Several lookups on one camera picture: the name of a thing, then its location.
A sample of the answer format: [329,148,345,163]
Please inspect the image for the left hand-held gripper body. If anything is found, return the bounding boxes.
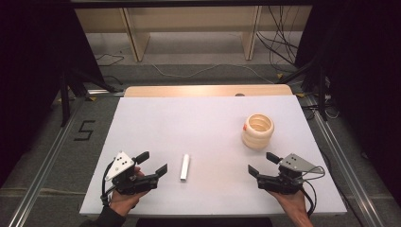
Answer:
[104,151,160,196]

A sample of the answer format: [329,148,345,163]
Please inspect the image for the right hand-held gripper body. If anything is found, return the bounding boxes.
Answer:
[255,152,326,196]

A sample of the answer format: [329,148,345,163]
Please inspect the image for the white stick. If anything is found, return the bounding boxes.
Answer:
[180,153,191,182]

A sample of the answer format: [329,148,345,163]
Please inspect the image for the cream ribbed cup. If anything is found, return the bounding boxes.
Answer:
[241,113,275,150]

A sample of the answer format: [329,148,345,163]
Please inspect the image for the person's right hand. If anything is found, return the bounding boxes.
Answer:
[268,188,308,219]

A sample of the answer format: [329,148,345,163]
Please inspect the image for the person's left hand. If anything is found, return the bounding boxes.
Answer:
[109,166,149,218]

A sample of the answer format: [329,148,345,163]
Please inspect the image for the white board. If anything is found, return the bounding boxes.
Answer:
[78,95,348,218]

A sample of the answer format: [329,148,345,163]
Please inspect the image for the black metal stand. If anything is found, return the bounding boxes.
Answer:
[58,66,120,127]
[278,54,331,122]

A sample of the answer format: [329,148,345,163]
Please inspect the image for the light wooden table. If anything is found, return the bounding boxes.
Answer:
[123,83,294,98]

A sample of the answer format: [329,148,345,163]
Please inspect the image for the dark curtain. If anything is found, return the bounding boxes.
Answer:
[0,0,106,187]
[296,0,401,206]

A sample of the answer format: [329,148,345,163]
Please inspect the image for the light wooden desk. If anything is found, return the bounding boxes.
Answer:
[74,4,313,62]

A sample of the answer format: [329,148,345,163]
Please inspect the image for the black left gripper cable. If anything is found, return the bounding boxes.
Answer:
[99,160,116,208]

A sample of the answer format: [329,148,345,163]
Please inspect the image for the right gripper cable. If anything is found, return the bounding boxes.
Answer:
[296,166,326,218]

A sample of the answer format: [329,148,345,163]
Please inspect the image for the aluminium floor rail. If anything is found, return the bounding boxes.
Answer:
[8,97,87,227]
[305,95,384,227]

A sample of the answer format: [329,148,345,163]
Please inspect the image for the white floor cable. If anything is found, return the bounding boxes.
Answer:
[150,62,276,85]

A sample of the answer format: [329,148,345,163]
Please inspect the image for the thin black floor cable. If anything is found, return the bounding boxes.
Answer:
[95,52,126,68]

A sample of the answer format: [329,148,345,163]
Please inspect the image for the bundle of black cables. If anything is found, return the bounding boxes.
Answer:
[255,5,301,74]

